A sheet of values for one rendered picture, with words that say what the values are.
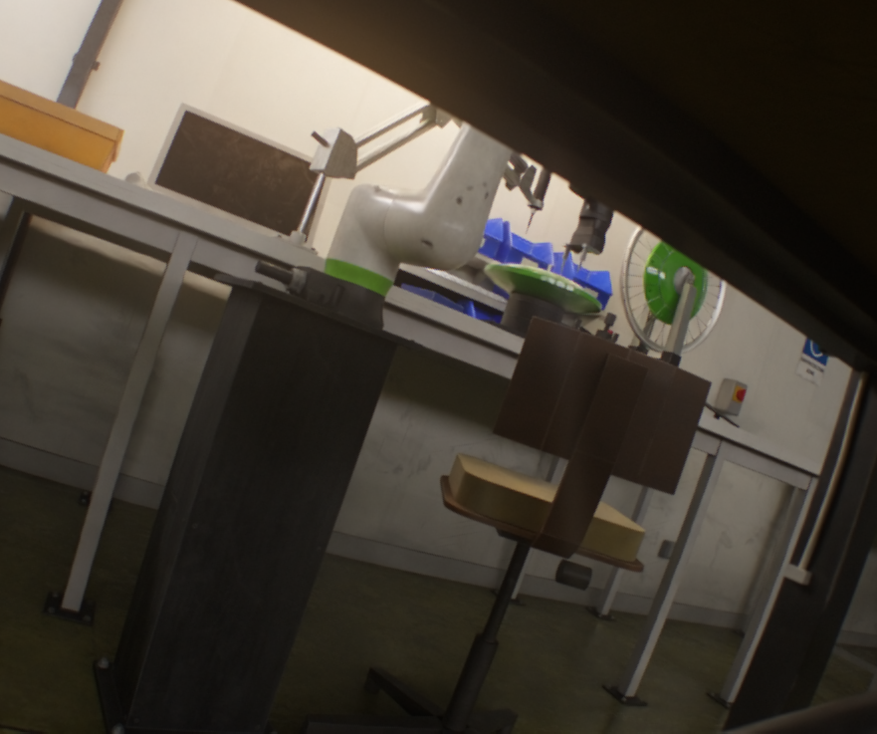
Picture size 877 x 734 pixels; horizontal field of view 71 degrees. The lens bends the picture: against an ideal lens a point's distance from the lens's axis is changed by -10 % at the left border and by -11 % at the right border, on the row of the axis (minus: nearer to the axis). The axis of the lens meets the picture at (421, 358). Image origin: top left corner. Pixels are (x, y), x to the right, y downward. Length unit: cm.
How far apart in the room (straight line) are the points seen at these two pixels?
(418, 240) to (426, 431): 161
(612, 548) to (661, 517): 219
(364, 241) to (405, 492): 162
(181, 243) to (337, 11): 118
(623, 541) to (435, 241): 60
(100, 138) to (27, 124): 15
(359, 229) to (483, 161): 24
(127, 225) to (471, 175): 73
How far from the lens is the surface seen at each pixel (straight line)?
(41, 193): 150
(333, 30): 34
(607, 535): 122
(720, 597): 393
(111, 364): 240
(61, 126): 156
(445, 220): 107
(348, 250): 119
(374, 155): 160
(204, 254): 148
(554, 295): 163
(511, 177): 199
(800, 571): 67
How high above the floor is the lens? 75
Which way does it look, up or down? 1 degrees up
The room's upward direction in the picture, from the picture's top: 19 degrees clockwise
